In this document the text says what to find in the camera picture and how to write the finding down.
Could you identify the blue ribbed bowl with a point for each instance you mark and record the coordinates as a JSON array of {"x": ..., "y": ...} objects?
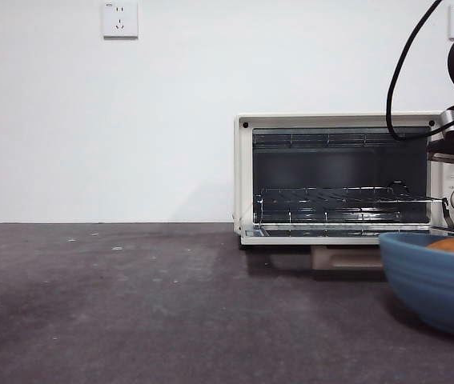
[{"x": 439, "y": 292}]

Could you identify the cream Toshiba toaster oven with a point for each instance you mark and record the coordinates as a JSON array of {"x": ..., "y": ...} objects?
[{"x": 244, "y": 176}]

